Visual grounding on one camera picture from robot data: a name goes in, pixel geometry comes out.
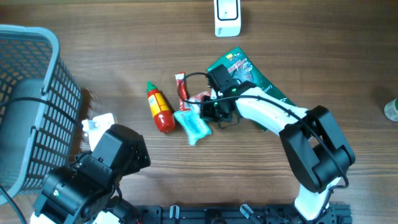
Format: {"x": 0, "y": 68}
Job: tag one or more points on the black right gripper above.
{"x": 206, "y": 112}

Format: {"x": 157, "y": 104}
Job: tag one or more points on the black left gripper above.
{"x": 137, "y": 163}

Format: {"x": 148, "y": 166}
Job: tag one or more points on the red small carton box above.
{"x": 198, "y": 98}

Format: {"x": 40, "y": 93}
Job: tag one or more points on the teal wet wipes pack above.
{"x": 193, "y": 125}

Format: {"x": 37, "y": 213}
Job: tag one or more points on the green 3M gloves package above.
{"x": 240, "y": 67}

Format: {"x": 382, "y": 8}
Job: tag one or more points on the red sauce bottle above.
{"x": 161, "y": 113}

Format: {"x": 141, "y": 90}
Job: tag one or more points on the red stick sachet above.
{"x": 181, "y": 88}

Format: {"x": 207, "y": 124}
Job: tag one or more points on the green lid jar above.
{"x": 390, "y": 110}

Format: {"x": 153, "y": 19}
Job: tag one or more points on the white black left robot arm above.
{"x": 88, "y": 190}

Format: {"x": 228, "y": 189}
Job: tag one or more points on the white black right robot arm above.
{"x": 316, "y": 148}

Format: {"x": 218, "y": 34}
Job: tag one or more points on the white barcode scanner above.
{"x": 227, "y": 18}

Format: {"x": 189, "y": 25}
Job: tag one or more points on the grey plastic basket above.
{"x": 40, "y": 106}

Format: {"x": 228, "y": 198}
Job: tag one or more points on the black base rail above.
{"x": 269, "y": 214}

